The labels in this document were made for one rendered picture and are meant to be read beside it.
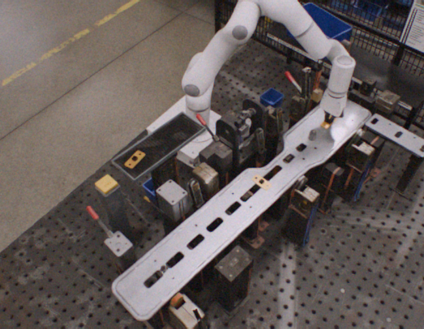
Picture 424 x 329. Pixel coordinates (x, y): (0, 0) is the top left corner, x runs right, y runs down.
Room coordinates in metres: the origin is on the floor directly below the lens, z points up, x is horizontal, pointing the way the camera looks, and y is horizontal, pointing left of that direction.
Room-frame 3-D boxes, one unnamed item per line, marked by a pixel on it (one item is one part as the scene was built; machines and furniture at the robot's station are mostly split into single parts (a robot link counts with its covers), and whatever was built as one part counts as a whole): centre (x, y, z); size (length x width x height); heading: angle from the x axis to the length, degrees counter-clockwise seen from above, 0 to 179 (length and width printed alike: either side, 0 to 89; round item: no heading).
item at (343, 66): (1.39, -0.54, 1.28); 0.09 x 0.08 x 0.13; 165
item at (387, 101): (1.48, -0.83, 0.88); 0.08 x 0.08 x 0.36; 44
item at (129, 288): (1.04, -0.20, 1.00); 1.38 x 0.22 x 0.02; 134
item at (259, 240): (1.00, -0.15, 0.84); 0.17 x 0.06 x 0.29; 44
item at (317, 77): (1.57, -0.50, 0.95); 0.03 x 0.01 x 0.50; 134
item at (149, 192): (1.23, 0.25, 0.74); 0.11 x 0.10 x 0.09; 134
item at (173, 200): (0.95, 0.15, 0.90); 0.13 x 0.10 x 0.41; 44
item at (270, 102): (1.81, -0.35, 0.74); 0.11 x 0.10 x 0.09; 134
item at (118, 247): (0.77, 0.34, 0.88); 0.11 x 0.10 x 0.36; 44
